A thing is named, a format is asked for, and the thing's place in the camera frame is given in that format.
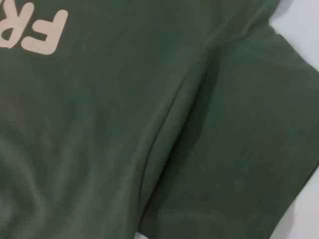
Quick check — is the dark green FREE! t-shirt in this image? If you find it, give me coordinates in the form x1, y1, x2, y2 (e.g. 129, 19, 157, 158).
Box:
0, 0, 319, 239

